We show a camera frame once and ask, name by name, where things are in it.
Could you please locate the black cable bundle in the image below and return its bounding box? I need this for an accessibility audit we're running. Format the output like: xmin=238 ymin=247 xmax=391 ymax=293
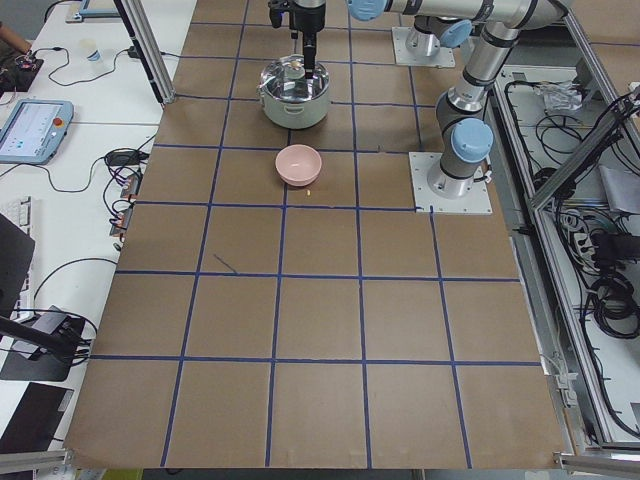
xmin=94 ymin=147 xmax=151 ymax=251

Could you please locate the glass pot lid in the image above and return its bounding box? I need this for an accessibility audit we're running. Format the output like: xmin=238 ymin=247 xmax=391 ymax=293
xmin=258 ymin=54 xmax=330 ymax=103

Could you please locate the teach pendant tablet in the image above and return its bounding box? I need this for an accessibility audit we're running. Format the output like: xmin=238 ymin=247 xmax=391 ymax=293
xmin=1 ymin=99 xmax=74 ymax=165

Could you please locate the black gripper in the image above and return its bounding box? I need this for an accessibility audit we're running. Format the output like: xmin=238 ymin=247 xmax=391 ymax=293
xmin=289 ymin=8 xmax=325 ymax=78

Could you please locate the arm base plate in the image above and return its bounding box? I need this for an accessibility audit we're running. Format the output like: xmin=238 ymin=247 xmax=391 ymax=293
xmin=392 ymin=27 xmax=455 ymax=68
xmin=409 ymin=152 xmax=493 ymax=215

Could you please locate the light green steel pot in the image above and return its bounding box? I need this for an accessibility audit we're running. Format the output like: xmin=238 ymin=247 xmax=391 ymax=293
xmin=258 ymin=84 xmax=330 ymax=130

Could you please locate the pink bowl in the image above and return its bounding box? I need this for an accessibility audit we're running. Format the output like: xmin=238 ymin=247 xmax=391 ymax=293
xmin=275 ymin=144 xmax=322 ymax=187

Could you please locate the person at desk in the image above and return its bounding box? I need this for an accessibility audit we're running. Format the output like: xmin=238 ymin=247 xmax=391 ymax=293
xmin=0 ymin=23 xmax=32 ymax=67

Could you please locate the aluminium frame post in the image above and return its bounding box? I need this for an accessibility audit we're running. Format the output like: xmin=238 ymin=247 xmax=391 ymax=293
xmin=114 ymin=0 xmax=176 ymax=105

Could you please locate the white keyboard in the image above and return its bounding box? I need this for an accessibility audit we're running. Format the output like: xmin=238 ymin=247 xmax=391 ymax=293
xmin=1 ymin=196 xmax=35 ymax=320

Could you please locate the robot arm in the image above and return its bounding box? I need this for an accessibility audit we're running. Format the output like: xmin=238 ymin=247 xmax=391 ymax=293
xmin=290 ymin=0 xmax=326 ymax=79
xmin=347 ymin=0 xmax=572 ymax=200

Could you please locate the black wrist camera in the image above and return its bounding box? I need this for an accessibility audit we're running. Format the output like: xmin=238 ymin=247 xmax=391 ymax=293
xmin=268 ymin=0 xmax=289 ymax=29

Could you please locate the black monitor stand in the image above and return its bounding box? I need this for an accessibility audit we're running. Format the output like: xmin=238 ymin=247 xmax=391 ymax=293
xmin=1 ymin=308 xmax=86 ymax=382

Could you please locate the paper cup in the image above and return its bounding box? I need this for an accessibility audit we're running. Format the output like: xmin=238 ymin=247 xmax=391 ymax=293
xmin=79 ymin=38 xmax=102 ymax=63

